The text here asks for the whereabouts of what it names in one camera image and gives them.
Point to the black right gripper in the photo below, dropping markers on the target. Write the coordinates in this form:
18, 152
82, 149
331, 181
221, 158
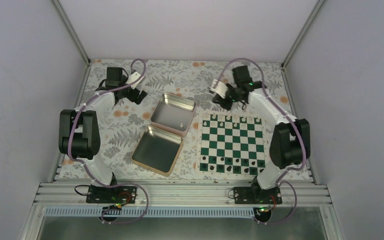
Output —
227, 106

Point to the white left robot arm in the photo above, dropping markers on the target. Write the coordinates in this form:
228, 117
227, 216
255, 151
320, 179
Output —
79, 132

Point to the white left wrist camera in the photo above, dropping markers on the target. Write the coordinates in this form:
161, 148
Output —
134, 79

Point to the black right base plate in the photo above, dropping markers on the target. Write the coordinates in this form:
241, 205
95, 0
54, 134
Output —
253, 196

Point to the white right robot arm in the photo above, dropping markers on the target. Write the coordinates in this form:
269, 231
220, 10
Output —
290, 144

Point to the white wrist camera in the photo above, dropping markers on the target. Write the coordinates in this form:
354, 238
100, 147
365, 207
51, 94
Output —
219, 88
134, 79

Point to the white slotted cable duct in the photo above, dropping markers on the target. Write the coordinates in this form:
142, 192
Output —
152, 212

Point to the aluminium mounting rail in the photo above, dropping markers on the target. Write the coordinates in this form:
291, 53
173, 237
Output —
182, 193

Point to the floral patterned table mat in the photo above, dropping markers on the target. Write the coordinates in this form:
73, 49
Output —
123, 125

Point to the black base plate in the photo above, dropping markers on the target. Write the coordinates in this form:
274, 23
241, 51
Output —
253, 196
117, 195

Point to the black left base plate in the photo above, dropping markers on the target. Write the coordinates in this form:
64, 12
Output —
117, 195

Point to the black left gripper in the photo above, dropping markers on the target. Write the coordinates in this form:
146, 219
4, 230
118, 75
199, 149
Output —
132, 98

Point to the open metal tin box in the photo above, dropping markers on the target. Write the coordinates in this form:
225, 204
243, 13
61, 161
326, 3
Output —
161, 143

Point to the green white chess board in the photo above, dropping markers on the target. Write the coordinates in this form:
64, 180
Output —
230, 148

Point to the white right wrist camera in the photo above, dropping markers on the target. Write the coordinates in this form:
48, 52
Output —
219, 88

